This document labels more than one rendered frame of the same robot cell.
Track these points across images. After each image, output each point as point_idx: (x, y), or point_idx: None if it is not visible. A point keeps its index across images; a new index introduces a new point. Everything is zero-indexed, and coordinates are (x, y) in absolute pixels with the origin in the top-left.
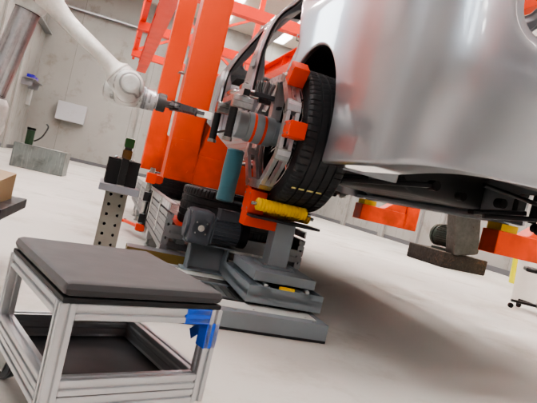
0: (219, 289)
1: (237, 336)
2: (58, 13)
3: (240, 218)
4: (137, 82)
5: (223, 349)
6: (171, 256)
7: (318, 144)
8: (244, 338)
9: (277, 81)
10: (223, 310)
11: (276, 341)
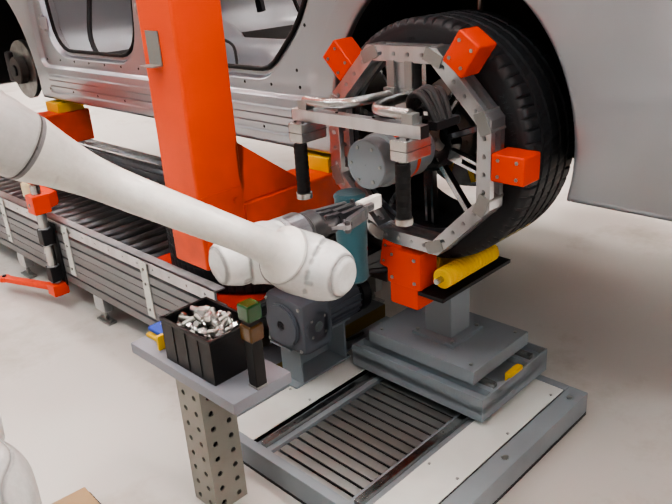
0: (387, 398)
1: (535, 495)
2: (88, 183)
3: (395, 296)
4: (355, 267)
5: None
6: None
7: (544, 168)
8: (545, 494)
9: (411, 62)
10: (503, 474)
11: (566, 463)
